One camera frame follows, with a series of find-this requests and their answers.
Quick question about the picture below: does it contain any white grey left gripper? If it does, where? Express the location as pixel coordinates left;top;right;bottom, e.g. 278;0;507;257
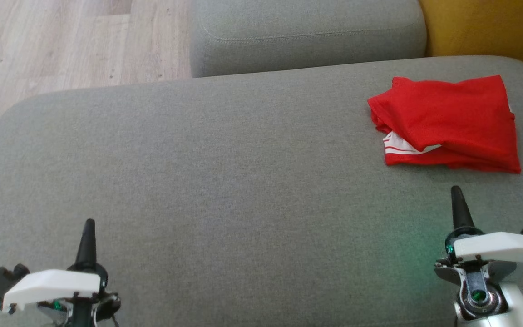
2;218;122;327

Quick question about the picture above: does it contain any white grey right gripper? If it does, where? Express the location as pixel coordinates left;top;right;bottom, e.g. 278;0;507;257
434;185;523;321

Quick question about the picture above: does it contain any red Bulls 23 jersey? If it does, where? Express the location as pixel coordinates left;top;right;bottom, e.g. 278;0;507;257
367;74;517;153

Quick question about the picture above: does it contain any large grey sofa seat cushion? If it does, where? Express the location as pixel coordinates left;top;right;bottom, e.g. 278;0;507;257
0;55;523;327

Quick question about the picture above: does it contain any yellow sofa back cushion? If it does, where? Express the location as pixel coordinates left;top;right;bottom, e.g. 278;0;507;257
418;0;523;78

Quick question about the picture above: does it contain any small grey sofa seat cushion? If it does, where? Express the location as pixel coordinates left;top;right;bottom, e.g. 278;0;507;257
188;0;427;79

